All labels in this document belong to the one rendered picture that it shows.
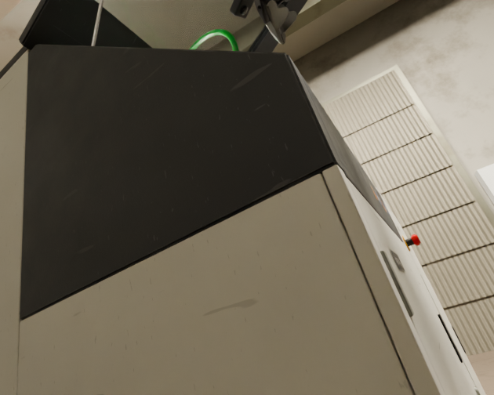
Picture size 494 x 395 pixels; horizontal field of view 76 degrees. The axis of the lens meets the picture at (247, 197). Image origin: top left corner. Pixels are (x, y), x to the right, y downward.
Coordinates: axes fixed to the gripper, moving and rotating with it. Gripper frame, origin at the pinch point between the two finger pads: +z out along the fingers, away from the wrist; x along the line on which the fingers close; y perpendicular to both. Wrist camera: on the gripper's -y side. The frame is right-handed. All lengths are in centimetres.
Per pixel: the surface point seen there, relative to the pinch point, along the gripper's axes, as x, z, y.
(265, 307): -46, 44, 13
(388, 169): 330, 56, -84
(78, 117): -40.9, 8.9, -23.0
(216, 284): -47, 41, 7
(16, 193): -50, 17, -42
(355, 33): 422, -142, -96
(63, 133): -43, 10, -28
